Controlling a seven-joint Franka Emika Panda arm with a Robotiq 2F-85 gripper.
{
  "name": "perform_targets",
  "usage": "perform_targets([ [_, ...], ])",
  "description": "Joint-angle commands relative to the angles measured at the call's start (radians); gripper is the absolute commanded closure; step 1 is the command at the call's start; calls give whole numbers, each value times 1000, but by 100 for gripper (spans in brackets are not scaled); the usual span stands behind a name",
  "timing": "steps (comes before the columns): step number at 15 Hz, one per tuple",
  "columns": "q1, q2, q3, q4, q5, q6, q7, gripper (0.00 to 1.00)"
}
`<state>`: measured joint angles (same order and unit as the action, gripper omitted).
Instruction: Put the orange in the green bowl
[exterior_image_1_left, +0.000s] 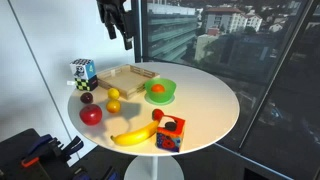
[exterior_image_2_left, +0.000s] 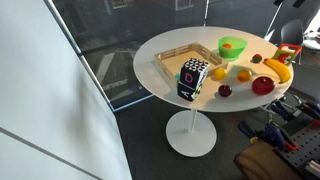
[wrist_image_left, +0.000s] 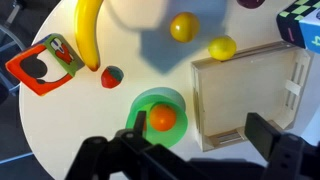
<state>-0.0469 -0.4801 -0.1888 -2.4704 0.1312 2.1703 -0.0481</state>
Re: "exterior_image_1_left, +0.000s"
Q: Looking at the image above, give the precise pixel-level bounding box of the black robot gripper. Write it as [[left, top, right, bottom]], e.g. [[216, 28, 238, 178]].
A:
[[96, 0, 134, 50]]

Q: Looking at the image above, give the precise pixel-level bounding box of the orange toy fruit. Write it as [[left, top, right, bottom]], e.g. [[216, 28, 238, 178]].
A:
[[106, 100, 121, 113]]

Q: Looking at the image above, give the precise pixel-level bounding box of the orange fruit in bowl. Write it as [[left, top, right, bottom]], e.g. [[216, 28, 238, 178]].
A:
[[151, 84, 165, 93]]

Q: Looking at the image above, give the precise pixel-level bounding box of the green plastic bowl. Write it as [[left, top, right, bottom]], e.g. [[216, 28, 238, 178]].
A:
[[144, 78, 176, 104]]

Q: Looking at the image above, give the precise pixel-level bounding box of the wooden tray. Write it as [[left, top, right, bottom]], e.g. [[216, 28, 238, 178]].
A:
[[97, 64, 160, 100]]

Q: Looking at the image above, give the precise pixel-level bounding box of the black white blue soft cube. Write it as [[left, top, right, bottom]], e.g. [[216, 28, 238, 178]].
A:
[[70, 59, 98, 91]]

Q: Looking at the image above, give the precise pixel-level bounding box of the yellow toy lemon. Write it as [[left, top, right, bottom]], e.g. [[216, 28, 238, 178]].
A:
[[108, 88, 120, 99]]

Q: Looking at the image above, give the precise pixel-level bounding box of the dark purple toy plum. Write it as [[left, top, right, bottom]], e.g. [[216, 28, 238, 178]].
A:
[[80, 92, 93, 104]]

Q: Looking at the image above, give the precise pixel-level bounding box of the red toy apple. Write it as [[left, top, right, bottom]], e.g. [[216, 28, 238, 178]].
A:
[[79, 104, 102, 126]]

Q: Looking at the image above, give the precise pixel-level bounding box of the round white table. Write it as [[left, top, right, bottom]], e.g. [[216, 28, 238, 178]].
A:
[[68, 62, 240, 180]]

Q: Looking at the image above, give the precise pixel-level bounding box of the red toy strawberry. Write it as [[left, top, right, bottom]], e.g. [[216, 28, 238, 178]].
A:
[[152, 109, 164, 121]]

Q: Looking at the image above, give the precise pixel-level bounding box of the yellow toy banana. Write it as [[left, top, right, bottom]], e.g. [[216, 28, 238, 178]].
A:
[[111, 121, 159, 146]]

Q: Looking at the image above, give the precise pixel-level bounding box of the blue orange clamp tool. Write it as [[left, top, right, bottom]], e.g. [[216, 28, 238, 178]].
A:
[[21, 134, 84, 168]]

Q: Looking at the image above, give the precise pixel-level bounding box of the black case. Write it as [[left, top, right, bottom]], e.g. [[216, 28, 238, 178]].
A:
[[0, 129, 74, 180]]

